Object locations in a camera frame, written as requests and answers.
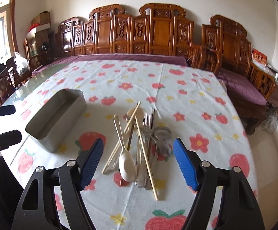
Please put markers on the stacked cardboard boxes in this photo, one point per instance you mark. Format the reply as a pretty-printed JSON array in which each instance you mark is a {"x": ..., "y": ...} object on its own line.
[{"x": 37, "y": 36}]

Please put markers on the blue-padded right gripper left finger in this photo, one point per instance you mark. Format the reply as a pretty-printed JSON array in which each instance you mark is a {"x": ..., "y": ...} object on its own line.
[{"x": 37, "y": 206}]

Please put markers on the plastic bag on floor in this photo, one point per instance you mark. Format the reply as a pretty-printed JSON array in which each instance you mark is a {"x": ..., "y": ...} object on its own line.
[{"x": 270, "y": 122}]

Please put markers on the rectangular metal tin container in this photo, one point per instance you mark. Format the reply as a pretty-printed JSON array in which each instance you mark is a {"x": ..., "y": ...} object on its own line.
[{"x": 54, "y": 120}]

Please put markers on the cream plastic ladle spoon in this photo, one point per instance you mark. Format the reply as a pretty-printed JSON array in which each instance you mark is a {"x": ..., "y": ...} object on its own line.
[{"x": 140, "y": 115}]

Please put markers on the strawberry flower print tablecloth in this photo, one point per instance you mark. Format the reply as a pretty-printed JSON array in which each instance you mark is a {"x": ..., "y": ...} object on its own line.
[{"x": 190, "y": 102}]

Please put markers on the carved wooden armchair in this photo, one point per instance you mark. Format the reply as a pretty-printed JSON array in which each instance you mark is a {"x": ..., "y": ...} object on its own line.
[{"x": 248, "y": 87}]

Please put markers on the wooden chair at left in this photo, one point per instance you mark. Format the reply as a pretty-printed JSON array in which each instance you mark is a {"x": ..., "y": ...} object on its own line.
[{"x": 11, "y": 79}]

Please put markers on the stainless steel fork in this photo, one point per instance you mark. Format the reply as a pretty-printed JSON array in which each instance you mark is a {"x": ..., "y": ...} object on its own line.
[{"x": 143, "y": 180}]

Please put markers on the carved wooden sofa bench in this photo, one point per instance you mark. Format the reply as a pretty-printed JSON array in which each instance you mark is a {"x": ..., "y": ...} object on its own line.
[{"x": 160, "y": 29}]

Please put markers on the stainless steel spoon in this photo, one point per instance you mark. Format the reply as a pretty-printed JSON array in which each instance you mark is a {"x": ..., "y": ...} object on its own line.
[
  {"x": 162, "y": 133},
  {"x": 164, "y": 147}
]

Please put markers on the dark brown wooden chopstick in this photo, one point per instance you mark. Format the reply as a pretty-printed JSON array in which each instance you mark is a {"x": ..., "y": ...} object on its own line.
[{"x": 130, "y": 138}]

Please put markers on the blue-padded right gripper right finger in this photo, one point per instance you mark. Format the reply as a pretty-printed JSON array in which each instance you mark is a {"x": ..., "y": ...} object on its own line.
[{"x": 238, "y": 208}]

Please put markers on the light bamboo chopstick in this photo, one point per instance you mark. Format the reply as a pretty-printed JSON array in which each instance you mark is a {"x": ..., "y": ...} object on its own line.
[
  {"x": 115, "y": 149},
  {"x": 148, "y": 167}
]

